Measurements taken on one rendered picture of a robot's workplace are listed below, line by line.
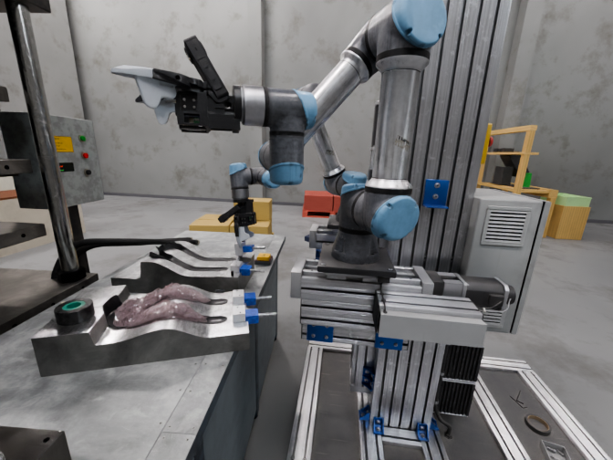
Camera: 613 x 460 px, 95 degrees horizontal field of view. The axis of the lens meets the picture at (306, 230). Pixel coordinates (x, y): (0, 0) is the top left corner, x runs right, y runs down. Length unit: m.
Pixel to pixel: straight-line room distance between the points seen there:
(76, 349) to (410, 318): 0.84
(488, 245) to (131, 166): 8.87
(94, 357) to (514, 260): 1.25
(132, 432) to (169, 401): 0.08
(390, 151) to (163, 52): 8.31
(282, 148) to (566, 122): 8.29
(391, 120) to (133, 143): 8.68
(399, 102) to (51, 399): 1.02
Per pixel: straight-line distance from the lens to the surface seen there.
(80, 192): 1.76
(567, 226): 6.88
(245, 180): 1.25
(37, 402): 0.94
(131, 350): 0.91
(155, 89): 0.57
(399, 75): 0.72
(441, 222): 1.06
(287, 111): 0.60
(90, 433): 0.81
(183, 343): 0.88
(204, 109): 0.58
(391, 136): 0.70
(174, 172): 8.54
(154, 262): 1.21
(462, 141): 1.05
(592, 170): 9.12
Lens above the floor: 1.35
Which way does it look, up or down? 15 degrees down
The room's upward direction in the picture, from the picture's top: 2 degrees clockwise
